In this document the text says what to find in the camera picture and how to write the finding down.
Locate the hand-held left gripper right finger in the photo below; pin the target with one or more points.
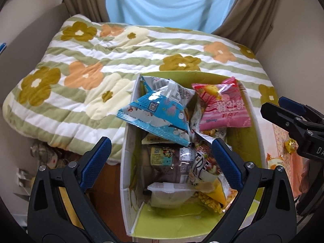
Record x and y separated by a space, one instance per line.
225 162

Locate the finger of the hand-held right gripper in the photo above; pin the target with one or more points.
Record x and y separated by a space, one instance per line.
278 114
291 103

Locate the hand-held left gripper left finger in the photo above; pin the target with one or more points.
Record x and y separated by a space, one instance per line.
96 162

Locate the white translucent packet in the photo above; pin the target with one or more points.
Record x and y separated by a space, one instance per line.
172 197

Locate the white box with green inside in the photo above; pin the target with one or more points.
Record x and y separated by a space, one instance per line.
177 215

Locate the gold wrapped candy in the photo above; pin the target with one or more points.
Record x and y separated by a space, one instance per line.
290 145

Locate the brown white lettered snack packet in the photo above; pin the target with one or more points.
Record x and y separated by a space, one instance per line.
200 167

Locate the yellow snack packet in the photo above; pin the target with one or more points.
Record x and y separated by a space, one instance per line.
215 195

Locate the small orange snack packet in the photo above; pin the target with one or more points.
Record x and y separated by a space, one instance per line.
275 160

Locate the beige patterned cloth item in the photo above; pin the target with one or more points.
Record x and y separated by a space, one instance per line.
48 155

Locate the clear printed snack packet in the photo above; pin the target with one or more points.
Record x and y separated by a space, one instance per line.
196 121

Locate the pink snack packet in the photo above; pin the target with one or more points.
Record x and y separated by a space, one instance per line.
222 111

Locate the clear packet of brown bread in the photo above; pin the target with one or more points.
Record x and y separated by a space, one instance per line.
164 169

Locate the tan snack packet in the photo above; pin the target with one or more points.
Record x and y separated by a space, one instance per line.
154 138

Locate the white blue snack packet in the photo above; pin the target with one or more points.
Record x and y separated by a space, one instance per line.
172 88

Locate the floral striped blanket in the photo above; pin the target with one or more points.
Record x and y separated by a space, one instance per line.
76 55

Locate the light blue cloth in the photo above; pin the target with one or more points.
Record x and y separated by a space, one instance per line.
167 2

